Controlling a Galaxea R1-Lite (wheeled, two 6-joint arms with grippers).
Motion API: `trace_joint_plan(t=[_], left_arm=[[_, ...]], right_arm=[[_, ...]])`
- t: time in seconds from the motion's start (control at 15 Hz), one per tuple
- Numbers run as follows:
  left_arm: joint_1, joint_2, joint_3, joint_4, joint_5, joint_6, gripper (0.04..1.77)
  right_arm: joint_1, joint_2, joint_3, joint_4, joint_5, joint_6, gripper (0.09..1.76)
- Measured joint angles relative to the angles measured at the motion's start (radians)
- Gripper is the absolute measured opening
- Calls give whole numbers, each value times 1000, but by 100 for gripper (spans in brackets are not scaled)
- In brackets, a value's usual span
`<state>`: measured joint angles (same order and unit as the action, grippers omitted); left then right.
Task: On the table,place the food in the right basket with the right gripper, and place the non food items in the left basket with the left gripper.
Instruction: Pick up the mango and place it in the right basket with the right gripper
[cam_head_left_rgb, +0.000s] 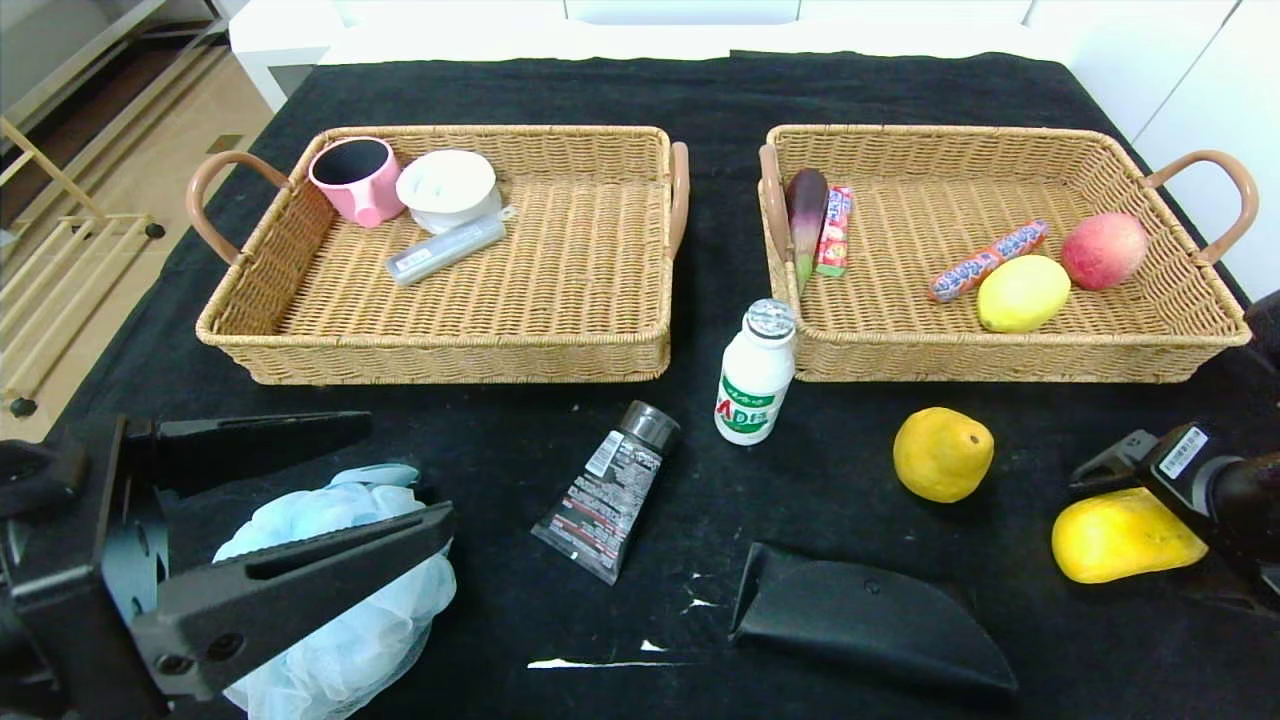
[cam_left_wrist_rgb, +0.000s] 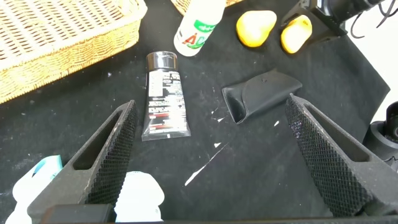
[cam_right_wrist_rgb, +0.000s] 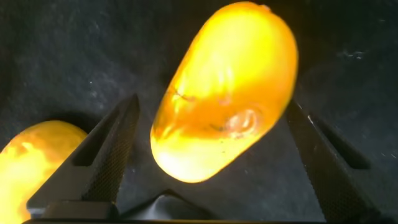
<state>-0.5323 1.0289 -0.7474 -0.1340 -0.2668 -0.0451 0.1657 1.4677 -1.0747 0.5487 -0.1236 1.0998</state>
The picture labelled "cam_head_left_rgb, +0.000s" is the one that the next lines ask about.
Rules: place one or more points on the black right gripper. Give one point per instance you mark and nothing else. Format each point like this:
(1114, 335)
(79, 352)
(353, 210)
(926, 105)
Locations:
(1180, 455)

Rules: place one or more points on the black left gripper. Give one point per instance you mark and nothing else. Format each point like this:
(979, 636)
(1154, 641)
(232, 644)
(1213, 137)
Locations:
(112, 540)

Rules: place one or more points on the long yellow mango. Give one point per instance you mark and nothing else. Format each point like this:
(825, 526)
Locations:
(1120, 540)

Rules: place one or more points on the yellow pear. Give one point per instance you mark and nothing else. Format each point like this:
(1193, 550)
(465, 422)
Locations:
(942, 455)

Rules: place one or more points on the black leather pouch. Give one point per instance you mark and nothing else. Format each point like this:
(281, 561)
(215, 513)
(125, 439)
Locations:
(870, 620)

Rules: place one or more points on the white milk drink bottle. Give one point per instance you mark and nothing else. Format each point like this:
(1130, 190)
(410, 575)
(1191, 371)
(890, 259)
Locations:
(755, 385)

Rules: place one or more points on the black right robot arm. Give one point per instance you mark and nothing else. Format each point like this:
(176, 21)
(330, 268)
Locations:
(1250, 500)

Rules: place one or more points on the wicker basket holding food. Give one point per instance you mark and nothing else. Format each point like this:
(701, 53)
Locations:
(900, 220)

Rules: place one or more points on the wicker basket holding household items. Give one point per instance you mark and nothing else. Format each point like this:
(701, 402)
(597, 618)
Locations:
(560, 280)

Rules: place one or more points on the light blue bath loofah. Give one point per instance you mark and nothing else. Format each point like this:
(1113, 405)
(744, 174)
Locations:
(360, 645)

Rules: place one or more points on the yellow lemon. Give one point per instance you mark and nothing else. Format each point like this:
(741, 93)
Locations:
(1022, 294)

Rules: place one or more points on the red apple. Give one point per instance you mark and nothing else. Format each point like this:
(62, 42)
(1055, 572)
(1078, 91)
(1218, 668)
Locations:
(1104, 250)

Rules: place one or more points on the red blue wrapped sausage stick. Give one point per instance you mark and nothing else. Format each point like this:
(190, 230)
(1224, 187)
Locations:
(985, 261)

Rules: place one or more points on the grey translucent toothbrush case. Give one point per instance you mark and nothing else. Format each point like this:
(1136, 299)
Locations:
(443, 249)

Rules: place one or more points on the wooden slatted rack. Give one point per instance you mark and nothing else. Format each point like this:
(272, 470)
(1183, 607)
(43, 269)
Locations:
(60, 270)

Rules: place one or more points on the black cleanser tube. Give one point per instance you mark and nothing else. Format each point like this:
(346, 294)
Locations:
(605, 495)

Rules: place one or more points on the pink plastic cup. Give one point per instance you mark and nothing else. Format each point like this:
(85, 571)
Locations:
(370, 198)

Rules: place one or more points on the red candy packet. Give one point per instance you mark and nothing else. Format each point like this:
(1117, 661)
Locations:
(834, 238)

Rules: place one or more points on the white cabinet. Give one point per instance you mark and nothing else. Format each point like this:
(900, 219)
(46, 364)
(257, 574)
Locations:
(1210, 90)

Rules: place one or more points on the white round bowl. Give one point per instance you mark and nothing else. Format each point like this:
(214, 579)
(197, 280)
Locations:
(448, 188)

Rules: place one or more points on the purple eggplant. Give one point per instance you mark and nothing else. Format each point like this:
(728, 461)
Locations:
(806, 213)

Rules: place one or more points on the black tablecloth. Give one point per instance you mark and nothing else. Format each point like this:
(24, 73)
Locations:
(720, 90)

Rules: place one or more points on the grey metal shelf frame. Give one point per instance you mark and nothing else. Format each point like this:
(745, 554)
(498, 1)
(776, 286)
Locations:
(70, 60)

